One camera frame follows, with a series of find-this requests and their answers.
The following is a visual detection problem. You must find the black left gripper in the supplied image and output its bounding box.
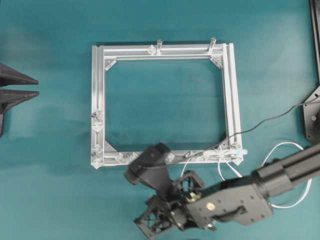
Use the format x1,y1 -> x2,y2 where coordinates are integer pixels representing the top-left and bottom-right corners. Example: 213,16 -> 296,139
134,170 -> 205,239

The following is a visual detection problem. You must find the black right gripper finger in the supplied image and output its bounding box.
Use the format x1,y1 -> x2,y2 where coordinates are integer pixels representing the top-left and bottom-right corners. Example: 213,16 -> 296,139
0,63 -> 39,87
0,89 -> 40,136

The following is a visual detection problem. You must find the white cable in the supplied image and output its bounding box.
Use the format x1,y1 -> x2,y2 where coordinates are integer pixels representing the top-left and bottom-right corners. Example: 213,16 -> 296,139
180,142 -> 313,210

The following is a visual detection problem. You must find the black arm base right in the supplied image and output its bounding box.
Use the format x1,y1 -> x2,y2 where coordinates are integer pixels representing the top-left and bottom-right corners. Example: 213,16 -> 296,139
303,86 -> 320,145

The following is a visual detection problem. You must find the aluminium pin top right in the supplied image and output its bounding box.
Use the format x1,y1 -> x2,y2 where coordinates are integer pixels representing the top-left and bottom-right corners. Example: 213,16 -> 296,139
208,37 -> 217,54

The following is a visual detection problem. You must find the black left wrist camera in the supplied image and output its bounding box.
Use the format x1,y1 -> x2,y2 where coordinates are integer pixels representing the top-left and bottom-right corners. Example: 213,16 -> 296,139
124,142 -> 171,186

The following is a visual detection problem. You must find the aluminium extrusion frame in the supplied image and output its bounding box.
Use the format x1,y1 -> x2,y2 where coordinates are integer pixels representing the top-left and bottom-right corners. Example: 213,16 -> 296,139
90,41 -> 247,169

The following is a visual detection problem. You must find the aluminium pin on frame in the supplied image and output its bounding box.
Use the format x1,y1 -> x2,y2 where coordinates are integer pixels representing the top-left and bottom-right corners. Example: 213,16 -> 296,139
156,39 -> 163,55

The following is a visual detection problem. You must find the thin black camera cable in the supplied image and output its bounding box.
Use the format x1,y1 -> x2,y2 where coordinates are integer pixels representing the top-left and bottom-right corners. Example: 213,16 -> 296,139
204,101 -> 307,153

